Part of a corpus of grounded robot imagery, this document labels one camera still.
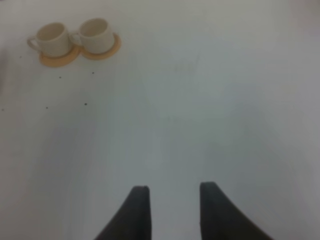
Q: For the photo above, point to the left orange cup coaster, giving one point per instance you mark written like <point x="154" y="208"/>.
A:
<point x="56" y="62"/>

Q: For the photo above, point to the right white teacup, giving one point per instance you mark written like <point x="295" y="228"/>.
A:
<point x="94" y="35"/>

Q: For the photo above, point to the white teacup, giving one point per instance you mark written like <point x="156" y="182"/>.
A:
<point x="52" y="40"/>
<point x="94" y="35"/>

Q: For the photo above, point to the left white teacup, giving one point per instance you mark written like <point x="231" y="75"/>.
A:
<point x="52" y="40"/>

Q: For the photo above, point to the right orange cup coaster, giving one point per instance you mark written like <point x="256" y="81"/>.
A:
<point x="112" y="51"/>

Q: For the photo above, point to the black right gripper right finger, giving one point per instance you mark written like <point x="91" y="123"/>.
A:
<point x="220" y="219"/>

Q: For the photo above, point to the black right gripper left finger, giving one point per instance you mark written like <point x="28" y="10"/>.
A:
<point x="133" y="220"/>

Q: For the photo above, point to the orange cup coaster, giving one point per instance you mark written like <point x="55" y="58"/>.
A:
<point x="112" y="51"/>
<point x="56" y="62"/>

